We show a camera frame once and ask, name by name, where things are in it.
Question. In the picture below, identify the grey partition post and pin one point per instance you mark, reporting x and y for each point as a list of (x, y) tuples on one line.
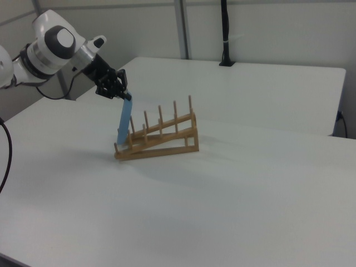
[(183, 27)]

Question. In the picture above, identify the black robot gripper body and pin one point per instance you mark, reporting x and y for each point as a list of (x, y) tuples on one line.
[(100, 71)]

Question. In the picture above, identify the black pole clamp mount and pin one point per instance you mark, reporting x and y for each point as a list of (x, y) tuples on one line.
[(226, 33)]

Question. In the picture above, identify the blue plate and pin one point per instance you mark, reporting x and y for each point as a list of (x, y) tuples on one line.
[(125, 122)]

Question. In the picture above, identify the wooden plate rack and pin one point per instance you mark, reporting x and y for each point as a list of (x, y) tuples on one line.
[(164, 139)]

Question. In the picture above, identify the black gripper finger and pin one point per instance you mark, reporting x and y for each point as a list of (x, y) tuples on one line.
[(109, 93), (123, 82)]

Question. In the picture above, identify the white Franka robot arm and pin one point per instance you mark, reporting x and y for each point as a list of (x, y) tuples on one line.
[(41, 53)]

